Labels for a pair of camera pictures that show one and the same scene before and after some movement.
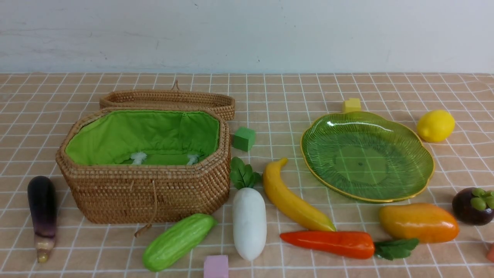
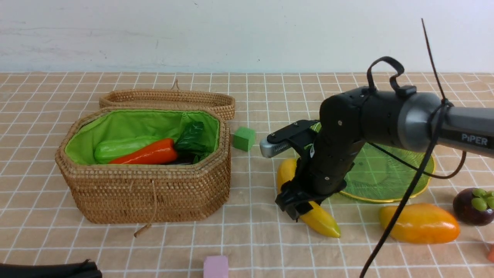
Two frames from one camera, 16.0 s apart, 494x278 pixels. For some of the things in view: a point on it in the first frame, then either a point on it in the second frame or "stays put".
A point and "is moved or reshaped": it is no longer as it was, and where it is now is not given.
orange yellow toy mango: x=419 y=222 stays put
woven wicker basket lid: x=175 y=98 stays put
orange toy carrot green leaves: x=348 y=245 -> x=190 y=143
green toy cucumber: x=178 y=241 -> x=108 y=152
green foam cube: x=244 y=139 stays put
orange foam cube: x=489 y=248 stays put
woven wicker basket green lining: x=142 y=137 stays put
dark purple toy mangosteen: x=473 y=206 stays put
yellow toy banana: x=279 y=190 is moved or reshaped
